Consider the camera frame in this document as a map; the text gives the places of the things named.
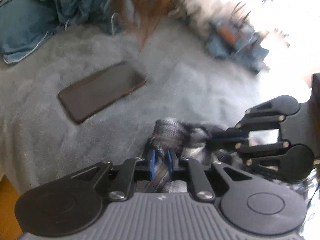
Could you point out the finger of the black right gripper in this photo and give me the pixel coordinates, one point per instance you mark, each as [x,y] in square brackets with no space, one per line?
[262,117]
[280,160]

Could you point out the black smartphone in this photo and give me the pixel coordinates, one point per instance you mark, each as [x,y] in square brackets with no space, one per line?
[94,93]

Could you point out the blue jeans pile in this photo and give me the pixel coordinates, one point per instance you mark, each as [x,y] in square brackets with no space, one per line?
[237,42]

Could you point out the black white plaid garment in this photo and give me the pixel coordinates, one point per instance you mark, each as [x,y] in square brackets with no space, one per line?
[195,141]

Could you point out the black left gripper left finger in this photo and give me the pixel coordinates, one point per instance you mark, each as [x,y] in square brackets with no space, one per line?
[117,183]

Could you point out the teal crumpled duvet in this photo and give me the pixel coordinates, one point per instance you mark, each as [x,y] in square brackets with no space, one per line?
[140,16]

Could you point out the teal pillow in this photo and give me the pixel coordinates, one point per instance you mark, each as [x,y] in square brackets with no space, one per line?
[25,25]

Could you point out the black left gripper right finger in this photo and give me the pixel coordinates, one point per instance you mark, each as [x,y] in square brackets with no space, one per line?
[199,178]

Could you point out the grey fleece blanket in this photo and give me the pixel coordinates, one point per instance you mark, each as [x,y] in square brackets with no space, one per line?
[41,143]

